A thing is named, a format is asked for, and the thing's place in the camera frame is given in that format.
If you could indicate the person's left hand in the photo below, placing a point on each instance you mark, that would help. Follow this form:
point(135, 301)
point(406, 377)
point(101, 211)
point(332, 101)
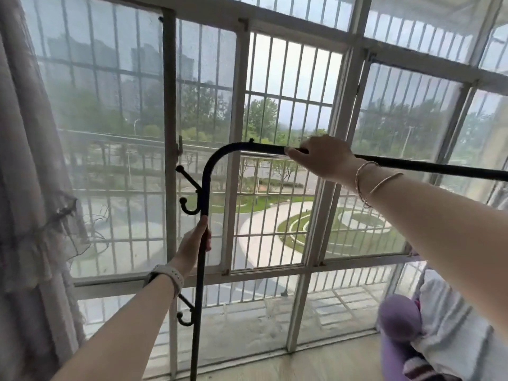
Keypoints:
point(190, 249)

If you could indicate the person's right hand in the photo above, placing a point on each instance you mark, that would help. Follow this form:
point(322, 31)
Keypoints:
point(323, 158)

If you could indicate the person's left thumb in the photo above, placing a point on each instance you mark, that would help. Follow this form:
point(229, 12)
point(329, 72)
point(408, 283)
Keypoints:
point(200, 230)

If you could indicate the black metal clothes rack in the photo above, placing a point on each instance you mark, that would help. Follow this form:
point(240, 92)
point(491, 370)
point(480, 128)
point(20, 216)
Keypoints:
point(206, 186)

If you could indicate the person's left forearm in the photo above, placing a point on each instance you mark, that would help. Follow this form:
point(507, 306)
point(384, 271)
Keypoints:
point(119, 329)

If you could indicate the person's right forearm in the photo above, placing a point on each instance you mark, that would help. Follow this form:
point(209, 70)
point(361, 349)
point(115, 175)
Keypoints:
point(440, 222)

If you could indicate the white wrist watch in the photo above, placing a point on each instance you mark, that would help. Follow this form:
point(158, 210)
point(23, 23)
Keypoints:
point(166, 275)

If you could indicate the white framed window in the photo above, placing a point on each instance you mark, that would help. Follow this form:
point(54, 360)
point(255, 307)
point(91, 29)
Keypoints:
point(254, 126)

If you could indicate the metal window security bars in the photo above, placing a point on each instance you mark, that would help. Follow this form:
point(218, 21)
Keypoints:
point(285, 99)

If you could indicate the sheer grey curtain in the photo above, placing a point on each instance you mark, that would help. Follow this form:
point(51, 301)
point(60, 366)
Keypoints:
point(33, 202)

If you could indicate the purple plush toy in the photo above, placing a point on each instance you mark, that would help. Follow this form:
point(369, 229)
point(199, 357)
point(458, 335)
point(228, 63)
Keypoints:
point(401, 337)

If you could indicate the white checked blanket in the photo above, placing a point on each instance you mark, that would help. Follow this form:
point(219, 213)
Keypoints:
point(460, 325)

